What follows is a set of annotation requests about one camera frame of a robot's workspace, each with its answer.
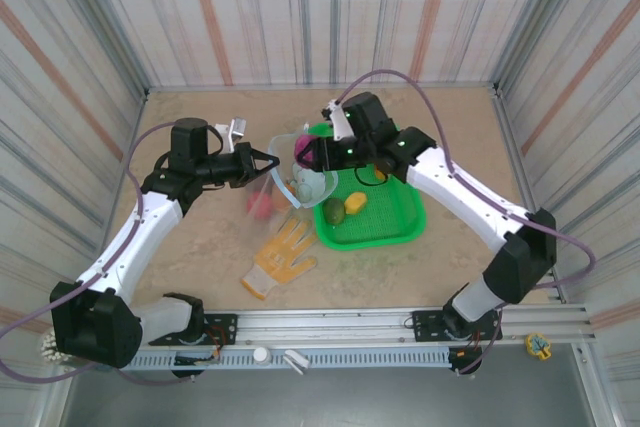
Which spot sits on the purple toy cabbage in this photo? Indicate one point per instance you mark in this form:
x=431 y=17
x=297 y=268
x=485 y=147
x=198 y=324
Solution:
x=302 y=144

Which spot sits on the clear zip-top bag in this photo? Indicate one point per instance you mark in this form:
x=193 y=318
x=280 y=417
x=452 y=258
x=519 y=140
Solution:
x=305 y=187

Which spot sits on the red toy pomegranate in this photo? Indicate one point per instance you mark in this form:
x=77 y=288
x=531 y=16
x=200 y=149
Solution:
x=260 y=204

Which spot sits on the green toy avocado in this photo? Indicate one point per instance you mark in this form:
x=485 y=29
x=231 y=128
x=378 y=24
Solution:
x=334 y=211

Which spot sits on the yellow toy fruit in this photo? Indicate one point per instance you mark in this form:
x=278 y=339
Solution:
x=356 y=203

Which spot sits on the green plastic mesh basket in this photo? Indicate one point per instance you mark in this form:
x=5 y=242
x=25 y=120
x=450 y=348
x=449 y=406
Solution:
x=385 y=222

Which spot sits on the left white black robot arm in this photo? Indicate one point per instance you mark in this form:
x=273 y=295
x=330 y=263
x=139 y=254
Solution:
x=145 y=227

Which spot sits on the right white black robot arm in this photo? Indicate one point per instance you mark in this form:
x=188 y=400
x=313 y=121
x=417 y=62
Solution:
x=465 y=197

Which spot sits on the orange white work glove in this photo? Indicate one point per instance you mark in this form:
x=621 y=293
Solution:
x=280 y=259

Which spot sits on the white round bottle cap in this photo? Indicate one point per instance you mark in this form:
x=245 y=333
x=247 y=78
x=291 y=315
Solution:
x=262 y=355

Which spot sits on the white plastic clip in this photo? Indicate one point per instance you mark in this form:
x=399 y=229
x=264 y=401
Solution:
x=296 y=362

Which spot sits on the bundle of white sticks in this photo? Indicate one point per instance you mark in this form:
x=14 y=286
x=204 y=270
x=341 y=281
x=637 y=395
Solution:
x=47 y=349

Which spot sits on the yellow tree ornament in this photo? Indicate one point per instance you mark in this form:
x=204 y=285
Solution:
x=538 y=346

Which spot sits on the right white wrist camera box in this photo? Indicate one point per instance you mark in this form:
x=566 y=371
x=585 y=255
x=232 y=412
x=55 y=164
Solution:
x=340 y=122

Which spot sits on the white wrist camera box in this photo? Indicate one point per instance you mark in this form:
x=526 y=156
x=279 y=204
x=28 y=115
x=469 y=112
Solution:
x=340 y=122
x=237 y=129

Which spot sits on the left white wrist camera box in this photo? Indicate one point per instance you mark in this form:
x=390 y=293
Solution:
x=237 y=129

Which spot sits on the aluminium mounting rail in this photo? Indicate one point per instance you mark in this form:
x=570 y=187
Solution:
x=325 y=322

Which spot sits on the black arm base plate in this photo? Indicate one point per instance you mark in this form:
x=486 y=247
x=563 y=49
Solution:
x=425 y=324
x=225 y=329

